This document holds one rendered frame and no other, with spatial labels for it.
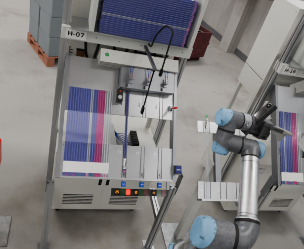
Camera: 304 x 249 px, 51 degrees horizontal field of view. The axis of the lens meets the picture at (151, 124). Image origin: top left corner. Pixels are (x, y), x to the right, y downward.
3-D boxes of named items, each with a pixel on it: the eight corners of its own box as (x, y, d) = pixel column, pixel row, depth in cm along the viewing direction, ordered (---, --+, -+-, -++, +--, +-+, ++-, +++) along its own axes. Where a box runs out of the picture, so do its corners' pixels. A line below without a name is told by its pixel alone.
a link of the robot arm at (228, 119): (210, 124, 138) (216, 104, 137) (231, 128, 143) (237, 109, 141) (220, 129, 131) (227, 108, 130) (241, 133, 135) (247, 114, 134)
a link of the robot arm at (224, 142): (237, 159, 135) (245, 135, 134) (212, 153, 134) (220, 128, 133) (232, 154, 143) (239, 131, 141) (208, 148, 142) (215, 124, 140)
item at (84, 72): (169, 121, 206) (172, 120, 202) (64, 111, 186) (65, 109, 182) (170, 72, 213) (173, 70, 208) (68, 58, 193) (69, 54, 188)
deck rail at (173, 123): (171, 182, 200) (175, 182, 194) (168, 182, 199) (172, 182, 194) (173, 73, 214) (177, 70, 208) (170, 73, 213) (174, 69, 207)
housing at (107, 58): (170, 79, 213) (178, 72, 200) (96, 68, 198) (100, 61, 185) (170, 67, 215) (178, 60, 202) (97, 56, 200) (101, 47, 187)
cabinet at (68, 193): (139, 214, 259) (159, 158, 224) (48, 214, 237) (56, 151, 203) (128, 159, 309) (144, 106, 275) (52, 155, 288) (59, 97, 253)
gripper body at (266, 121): (258, 132, 150) (238, 128, 145) (266, 116, 147) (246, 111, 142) (267, 141, 144) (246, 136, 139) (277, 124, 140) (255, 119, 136)
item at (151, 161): (170, 180, 197) (172, 180, 194) (59, 175, 177) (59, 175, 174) (170, 148, 201) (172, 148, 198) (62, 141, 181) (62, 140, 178)
